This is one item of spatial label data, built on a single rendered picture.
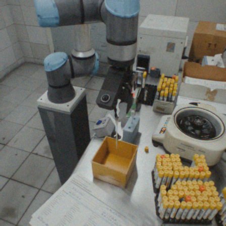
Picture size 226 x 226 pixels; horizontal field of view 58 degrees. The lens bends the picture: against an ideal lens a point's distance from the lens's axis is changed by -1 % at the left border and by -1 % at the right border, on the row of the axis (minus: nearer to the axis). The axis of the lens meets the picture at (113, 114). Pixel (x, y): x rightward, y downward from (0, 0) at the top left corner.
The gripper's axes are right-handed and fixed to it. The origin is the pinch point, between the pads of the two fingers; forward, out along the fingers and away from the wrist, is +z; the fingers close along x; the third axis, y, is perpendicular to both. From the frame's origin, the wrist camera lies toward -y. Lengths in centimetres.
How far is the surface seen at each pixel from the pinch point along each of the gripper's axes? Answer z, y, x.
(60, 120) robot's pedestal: 32, 21, 41
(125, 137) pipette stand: 20.2, 11.7, 0.8
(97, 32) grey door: 48, 196, 105
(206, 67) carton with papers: 13, 74, -25
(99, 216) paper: 24.2, -20.0, -2.1
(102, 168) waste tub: 17.5, -7.3, 2.2
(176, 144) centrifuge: 17.6, 13.9, -19.3
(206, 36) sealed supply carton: 9, 116, -22
